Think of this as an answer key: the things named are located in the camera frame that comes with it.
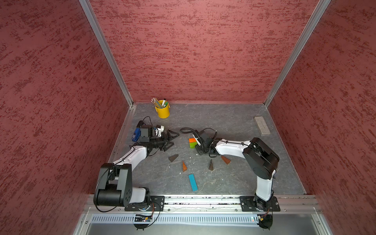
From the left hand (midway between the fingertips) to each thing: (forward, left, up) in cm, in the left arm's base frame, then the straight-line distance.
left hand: (176, 141), depth 85 cm
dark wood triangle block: (-11, -21, -10) cm, 26 cm away
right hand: (+2, -15, -13) cm, 20 cm away
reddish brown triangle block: (-8, -31, -11) cm, 34 cm away
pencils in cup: (+28, +16, +3) cm, 32 cm away
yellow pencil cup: (+29, +12, -7) cm, 32 cm away
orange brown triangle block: (-12, -5, -10) cm, 17 cm away
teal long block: (-20, -10, -12) cm, 25 cm away
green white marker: (+33, +12, -1) cm, 35 cm away
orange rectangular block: (+6, -9, -9) cm, 14 cm away
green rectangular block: (+2, -10, -8) cm, 13 cm away
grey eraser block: (+19, -60, -9) cm, 64 cm away
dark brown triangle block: (-5, +3, -11) cm, 13 cm away
